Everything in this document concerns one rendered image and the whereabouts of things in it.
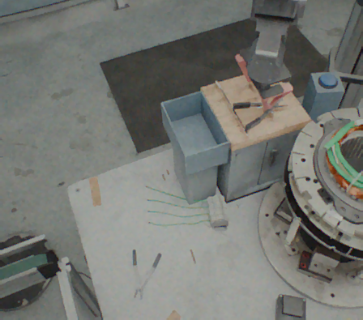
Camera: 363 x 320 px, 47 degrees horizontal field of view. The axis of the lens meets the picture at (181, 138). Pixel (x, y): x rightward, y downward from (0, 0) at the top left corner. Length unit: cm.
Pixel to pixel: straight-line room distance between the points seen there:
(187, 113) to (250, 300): 48
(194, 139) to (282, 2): 45
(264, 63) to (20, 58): 233
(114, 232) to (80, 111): 140
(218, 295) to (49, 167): 142
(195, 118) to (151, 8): 206
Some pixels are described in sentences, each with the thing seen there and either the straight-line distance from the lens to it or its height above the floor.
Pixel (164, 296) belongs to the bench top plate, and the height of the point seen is 78.
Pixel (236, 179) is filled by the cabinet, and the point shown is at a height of 88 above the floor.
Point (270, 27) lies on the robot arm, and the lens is 74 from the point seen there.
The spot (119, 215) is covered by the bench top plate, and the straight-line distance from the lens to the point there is 118.
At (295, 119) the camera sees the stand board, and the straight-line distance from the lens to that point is 100.
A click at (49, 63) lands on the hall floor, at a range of 281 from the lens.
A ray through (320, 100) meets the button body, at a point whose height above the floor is 100.
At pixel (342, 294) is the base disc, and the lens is 112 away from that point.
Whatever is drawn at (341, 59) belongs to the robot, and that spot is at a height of 97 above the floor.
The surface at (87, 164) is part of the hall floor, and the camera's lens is 224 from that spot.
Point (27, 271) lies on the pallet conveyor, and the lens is 121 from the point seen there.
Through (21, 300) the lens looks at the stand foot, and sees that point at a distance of 201.
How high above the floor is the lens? 183
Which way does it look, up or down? 54 degrees down
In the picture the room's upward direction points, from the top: 3 degrees counter-clockwise
